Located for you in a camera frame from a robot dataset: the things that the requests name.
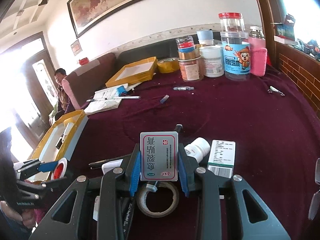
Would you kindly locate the person's left hand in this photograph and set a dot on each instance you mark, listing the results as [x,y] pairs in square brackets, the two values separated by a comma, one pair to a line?
[28,220]

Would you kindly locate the white plastic jar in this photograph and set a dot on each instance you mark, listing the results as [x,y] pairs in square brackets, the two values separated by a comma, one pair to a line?
[212,62]

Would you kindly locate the clear brown tape roll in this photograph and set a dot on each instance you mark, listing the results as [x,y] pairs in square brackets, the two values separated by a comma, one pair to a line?
[143,205]

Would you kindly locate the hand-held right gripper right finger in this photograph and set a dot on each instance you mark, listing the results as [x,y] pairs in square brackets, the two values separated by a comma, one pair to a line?
[183,172]

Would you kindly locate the framed landscape painting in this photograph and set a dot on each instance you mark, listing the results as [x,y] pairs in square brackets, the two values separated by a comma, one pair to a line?
[117,2]

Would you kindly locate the black slim object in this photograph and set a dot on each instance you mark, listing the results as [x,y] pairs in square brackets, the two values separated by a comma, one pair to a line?
[59,142]

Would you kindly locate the brown-filled clear jar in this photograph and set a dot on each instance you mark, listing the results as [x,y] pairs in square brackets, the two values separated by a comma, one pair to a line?
[191,70]

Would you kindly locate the green white medicine box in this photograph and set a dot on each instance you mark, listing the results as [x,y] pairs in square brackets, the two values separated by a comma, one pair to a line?
[222,157]

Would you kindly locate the blue white cup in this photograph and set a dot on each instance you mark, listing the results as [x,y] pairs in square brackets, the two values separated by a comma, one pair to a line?
[205,38]

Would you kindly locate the clear frame eyeglasses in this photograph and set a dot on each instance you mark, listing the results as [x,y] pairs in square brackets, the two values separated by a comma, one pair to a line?
[314,205]

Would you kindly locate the white pill bottle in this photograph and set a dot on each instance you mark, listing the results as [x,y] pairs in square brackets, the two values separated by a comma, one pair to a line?
[198,150]

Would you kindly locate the yellow taped foam tray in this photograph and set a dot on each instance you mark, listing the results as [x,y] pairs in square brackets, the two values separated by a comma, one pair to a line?
[50,145]
[132,73]

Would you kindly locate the blue label clear jar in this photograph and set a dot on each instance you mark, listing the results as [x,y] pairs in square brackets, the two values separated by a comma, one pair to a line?
[237,57]

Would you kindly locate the pink sleeved bottle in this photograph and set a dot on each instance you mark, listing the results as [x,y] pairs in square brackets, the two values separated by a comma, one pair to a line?
[258,55]

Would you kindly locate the grey red-bordered medicine box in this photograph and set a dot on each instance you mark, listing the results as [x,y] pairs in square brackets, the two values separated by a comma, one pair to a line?
[159,155]

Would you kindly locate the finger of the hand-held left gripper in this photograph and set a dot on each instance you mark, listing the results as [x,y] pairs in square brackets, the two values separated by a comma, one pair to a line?
[48,166]
[53,183]

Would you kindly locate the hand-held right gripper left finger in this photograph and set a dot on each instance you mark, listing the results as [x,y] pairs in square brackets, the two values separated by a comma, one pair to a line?
[133,177]

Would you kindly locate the metal nail clipper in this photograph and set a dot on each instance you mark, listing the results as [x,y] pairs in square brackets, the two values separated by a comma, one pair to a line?
[275,90]

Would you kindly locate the wooden brick-pattern bed frame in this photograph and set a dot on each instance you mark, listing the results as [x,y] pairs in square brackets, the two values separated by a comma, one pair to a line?
[297,67]

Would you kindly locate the small framed picture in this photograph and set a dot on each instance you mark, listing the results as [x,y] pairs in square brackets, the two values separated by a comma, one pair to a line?
[76,47]

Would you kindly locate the small red object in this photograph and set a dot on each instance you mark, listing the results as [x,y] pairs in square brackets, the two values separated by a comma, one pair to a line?
[84,61]

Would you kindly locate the red-lidded clear jar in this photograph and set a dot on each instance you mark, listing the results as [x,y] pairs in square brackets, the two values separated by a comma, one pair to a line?
[232,22]

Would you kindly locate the yellow tape roll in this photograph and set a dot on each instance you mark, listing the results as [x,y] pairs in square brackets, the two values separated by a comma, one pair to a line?
[168,66]

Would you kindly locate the maroon sofa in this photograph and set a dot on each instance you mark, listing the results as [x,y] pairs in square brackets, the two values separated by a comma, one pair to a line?
[92,77]

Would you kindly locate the dark sofa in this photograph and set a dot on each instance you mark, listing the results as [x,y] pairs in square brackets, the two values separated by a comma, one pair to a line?
[145,52]

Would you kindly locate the open white book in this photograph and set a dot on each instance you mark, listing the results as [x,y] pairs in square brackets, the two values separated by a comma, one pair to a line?
[103,102]

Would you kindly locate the wooden glass door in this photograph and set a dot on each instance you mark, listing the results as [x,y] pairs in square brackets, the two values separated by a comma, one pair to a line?
[43,85]

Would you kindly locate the red core tape roll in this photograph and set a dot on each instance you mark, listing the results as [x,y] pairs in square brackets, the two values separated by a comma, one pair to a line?
[58,170]

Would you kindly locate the white silver bottle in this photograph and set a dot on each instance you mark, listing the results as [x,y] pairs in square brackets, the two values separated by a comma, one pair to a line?
[68,130]

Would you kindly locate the blue packaged box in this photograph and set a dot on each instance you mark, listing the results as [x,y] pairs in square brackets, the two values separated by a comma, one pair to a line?
[285,27]

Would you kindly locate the small clear labelled tube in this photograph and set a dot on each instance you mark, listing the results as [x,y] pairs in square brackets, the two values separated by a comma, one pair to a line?
[183,88]

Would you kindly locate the maroon velvet blanket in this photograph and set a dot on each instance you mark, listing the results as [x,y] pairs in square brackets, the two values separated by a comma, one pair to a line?
[245,120]

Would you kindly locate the small blue box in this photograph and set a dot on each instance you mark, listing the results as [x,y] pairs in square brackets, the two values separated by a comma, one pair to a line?
[123,90]

